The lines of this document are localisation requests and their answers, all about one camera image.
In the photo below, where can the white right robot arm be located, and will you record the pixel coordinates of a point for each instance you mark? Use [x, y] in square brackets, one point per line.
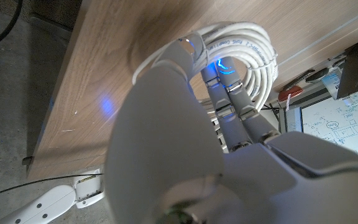
[48, 202]

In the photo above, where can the computer monitor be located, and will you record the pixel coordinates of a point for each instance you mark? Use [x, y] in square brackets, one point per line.
[292, 119]

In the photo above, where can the clear hand sanitizer bottle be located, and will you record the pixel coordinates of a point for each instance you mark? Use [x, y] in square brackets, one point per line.
[332, 84]

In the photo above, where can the black remote control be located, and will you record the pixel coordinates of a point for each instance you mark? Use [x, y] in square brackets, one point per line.
[298, 80]

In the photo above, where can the red bowl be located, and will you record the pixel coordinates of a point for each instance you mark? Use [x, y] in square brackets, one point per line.
[290, 92]

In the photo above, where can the whiteboard with drawn diagrams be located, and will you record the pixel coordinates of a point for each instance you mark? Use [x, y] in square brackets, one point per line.
[343, 124]

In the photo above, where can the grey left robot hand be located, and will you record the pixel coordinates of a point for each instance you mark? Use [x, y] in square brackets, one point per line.
[166, 140]

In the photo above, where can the black computer mouse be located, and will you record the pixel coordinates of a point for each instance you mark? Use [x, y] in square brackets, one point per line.
[317, 74]

